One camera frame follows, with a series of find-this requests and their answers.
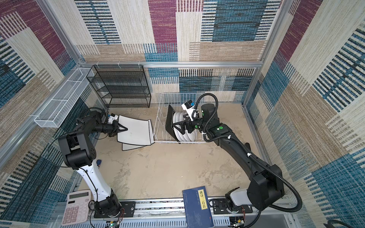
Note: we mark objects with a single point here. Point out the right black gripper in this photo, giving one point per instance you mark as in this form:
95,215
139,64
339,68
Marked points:
182,124

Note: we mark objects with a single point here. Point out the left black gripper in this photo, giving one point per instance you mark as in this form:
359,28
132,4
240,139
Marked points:
116,126

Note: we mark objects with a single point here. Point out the white square plate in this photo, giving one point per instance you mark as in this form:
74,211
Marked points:
127,147
138,132

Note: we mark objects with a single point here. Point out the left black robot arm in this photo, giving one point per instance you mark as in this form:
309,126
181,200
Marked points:
79,153

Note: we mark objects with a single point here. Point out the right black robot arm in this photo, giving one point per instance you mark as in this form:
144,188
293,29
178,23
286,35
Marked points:
266,181

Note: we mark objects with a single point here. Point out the black mesh shelf rack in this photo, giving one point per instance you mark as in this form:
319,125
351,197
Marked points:
120,85

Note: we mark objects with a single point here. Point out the white round plate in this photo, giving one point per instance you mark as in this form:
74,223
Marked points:
175,130
186,134
192,135
177,119

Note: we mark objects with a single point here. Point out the black square plate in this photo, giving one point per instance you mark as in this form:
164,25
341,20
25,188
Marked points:
169,123

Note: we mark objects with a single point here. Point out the blue white marker pen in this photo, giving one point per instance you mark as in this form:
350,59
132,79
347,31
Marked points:
99,163

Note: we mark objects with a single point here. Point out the pink calculator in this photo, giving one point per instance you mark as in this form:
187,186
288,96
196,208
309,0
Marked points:
77,208

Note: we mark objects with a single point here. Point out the blue book yellow label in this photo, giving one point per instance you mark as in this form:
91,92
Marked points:
197,209

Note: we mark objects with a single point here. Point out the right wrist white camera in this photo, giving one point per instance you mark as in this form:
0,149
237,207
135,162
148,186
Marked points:
190,109

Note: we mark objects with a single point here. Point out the white wire dish rack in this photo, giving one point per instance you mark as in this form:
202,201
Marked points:
175,100

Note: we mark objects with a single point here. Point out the white wire wall basket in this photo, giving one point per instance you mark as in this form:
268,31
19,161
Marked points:
58,108

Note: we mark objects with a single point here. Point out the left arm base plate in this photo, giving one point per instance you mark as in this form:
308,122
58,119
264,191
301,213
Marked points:
127,210

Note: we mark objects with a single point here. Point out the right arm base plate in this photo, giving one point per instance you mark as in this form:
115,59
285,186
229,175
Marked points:
222,206

